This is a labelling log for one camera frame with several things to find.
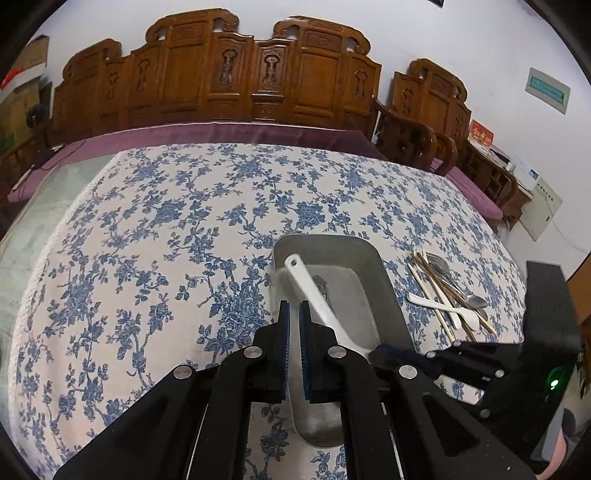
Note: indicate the white plastic rice paddle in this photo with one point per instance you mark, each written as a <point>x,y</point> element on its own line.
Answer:
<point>318,300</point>

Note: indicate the blue floral tablecloth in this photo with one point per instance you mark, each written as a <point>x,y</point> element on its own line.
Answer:
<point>161,258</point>

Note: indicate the large brown cardboard box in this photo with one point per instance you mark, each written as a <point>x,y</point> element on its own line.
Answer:
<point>14,110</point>

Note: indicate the brown chopstick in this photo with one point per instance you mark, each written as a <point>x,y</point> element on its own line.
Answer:
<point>487,324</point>
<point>467,328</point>

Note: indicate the person's right hand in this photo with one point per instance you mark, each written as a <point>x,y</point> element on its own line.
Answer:
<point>562,454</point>

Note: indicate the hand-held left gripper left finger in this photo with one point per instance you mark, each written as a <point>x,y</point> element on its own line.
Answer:
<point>282,341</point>

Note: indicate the carved wooden armchair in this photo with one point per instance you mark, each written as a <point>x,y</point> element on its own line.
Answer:
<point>429,97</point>

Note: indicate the white chopstick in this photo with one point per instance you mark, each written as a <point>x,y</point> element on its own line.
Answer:
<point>447,330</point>

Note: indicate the red paper banner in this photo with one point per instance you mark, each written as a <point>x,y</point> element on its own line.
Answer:
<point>14,77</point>

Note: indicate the carved wooden sofa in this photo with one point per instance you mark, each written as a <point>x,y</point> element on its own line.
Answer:
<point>194,83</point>

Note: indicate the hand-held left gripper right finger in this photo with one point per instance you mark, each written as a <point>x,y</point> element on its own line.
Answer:
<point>304,350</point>

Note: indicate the purple armchair cushion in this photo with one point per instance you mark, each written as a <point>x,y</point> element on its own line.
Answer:
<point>471,189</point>

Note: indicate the stacked cardboard boxes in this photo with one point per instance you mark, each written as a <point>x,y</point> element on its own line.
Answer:
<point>34,55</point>

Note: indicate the red box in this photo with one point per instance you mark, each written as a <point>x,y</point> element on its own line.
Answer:
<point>481,134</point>

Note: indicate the grey wall panel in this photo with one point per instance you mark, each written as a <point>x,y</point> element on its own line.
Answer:
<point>548,90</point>

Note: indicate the stainless steel tray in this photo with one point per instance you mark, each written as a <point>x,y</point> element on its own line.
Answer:
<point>351,295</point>

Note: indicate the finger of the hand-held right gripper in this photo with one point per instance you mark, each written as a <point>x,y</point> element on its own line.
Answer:
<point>480,346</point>
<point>406,361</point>

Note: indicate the white ceramic spoon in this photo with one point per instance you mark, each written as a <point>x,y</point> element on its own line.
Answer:
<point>457,318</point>

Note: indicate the white wall box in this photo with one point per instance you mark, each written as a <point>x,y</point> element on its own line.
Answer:
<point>540,198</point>

